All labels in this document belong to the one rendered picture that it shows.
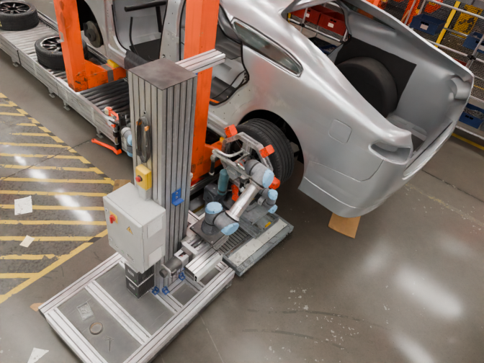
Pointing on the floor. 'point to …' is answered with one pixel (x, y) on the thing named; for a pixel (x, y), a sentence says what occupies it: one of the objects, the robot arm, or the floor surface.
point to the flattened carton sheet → (344, 225)
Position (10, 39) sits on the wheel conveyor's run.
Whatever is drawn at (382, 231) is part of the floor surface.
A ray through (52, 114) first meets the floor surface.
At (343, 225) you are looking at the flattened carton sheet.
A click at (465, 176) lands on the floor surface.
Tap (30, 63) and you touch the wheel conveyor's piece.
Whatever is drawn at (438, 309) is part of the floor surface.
